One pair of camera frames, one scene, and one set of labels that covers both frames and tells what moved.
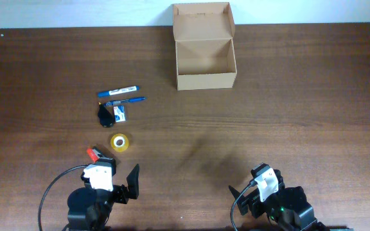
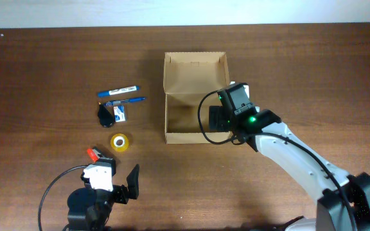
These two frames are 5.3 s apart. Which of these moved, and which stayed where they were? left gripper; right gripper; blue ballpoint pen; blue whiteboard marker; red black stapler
Moved: right gripper
Stayed: blue ballpoint pen; red black stapler; blue whiteboard marker; left gripper
